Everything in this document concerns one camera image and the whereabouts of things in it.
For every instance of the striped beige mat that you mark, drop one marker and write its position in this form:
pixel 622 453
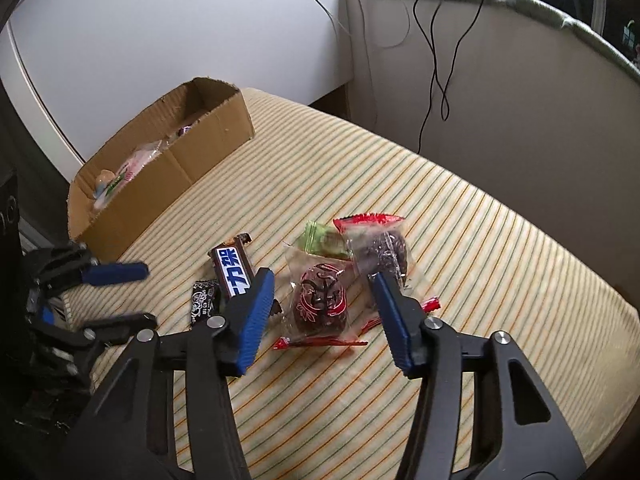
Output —
pixel 352 311

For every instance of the small green wrapped candy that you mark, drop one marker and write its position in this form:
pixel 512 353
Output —
pixel 323 241

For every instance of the black patterned candy packet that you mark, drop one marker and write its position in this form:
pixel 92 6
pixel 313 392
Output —
pixel 205 301

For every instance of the red-edged bag dark snack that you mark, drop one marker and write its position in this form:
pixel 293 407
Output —
pixel 377 243

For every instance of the clear bag dark red pastry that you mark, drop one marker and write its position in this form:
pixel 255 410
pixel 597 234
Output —
pixel 318 312

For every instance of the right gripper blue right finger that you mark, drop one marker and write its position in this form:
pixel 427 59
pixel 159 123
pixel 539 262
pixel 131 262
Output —
pixel 402 319

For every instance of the snickers bar in box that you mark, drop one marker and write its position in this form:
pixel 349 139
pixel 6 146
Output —
pixel 183 130

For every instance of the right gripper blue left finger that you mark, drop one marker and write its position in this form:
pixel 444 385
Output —
pixel 247 319

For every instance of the snickers bar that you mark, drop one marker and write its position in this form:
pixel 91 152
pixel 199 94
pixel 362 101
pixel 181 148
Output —
pixel 234 274
pixel 183 130

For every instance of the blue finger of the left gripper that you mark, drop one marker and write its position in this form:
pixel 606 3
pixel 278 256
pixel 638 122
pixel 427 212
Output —
pixel 106 274
pixel 119 328

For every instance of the brown cardboard box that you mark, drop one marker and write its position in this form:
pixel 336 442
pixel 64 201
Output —
pixel 220 124

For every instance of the green candy packet in box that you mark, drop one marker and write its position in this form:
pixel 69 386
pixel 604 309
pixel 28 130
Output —
pixel 119 181

